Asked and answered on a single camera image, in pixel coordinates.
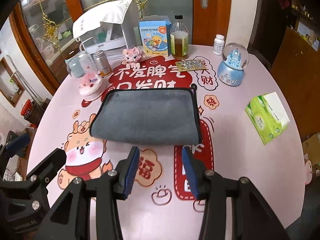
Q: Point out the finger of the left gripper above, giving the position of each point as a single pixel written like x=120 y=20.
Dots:
x=48 y=168
x=16 y=147

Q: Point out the blue castle snow globe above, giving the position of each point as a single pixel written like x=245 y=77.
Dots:
x=231 y=69

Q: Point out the green tissue pack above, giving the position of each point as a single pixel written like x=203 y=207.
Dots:
x=268 y=116

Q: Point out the teal cylindrical canister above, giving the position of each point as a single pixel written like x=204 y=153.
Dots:
x=73 y=65

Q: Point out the pink brick toy animal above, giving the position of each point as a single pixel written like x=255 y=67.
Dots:
x=134 y=55

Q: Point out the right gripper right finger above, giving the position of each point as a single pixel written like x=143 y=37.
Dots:
x=194 y=172

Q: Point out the glass dome pink ornament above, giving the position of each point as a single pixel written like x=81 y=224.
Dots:
x=91 y=83

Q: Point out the dark wooden cabinet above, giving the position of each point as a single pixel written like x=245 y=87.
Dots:
x=285 y=38

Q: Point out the purple and grey towel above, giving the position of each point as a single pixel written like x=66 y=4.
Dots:
x=156 y=116

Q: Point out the blue duck carton box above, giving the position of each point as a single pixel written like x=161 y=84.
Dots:
x=155 y=35

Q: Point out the wooden glass sliding door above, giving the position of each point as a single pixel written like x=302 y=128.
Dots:
x=44 y=32

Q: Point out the white pill bottle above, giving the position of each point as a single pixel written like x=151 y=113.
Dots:
x=219 y=43

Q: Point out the glass bottle amber liquid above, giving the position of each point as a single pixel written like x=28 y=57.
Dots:
x=179 y=39

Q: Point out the silver metal can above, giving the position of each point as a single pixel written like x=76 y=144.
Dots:
x=102 y=63

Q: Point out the gold pill blister pack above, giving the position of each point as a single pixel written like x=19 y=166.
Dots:
x=190 y=65

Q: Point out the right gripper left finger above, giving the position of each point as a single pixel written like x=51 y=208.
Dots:
x=127 y=169

